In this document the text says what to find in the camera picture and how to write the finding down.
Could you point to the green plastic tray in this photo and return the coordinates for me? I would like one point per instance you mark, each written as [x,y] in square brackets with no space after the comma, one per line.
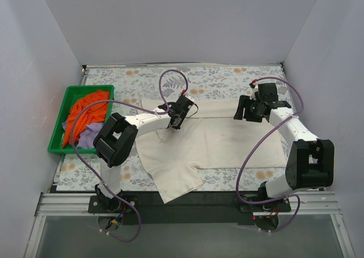
[71,96]

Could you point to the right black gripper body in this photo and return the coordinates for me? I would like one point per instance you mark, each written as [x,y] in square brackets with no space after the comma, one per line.
[245,108]

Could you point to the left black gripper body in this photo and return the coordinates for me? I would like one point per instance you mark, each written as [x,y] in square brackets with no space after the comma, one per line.
[176,119]

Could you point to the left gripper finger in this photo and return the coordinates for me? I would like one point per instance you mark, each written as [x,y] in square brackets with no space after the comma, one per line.
[179,120]
[172,124]

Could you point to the cream white t shirt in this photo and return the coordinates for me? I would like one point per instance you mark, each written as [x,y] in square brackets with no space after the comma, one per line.
[211,139]

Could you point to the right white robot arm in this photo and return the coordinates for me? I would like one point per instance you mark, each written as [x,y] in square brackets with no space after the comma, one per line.
[310,164]

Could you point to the aluminium frame rail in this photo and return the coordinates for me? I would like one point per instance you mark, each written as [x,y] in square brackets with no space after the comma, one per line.
[199,224]

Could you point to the floral patterned table mat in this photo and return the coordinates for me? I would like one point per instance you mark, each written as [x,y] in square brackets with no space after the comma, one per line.
[131,84]

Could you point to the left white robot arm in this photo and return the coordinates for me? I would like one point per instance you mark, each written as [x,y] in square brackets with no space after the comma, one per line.
[116,138]

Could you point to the orange t shirt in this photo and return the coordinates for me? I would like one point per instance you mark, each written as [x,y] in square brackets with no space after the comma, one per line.
[94,114]

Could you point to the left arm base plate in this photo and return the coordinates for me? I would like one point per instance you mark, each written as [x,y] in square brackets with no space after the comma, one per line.
[98,206]

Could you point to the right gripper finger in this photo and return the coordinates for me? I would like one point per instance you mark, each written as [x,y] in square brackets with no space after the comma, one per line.
[243,100]
[252,117]

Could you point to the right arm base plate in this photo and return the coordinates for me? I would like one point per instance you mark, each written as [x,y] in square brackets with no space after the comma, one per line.
[245,205]

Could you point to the purple t shirt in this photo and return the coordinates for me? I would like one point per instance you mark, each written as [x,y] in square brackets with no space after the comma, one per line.
[84,138]

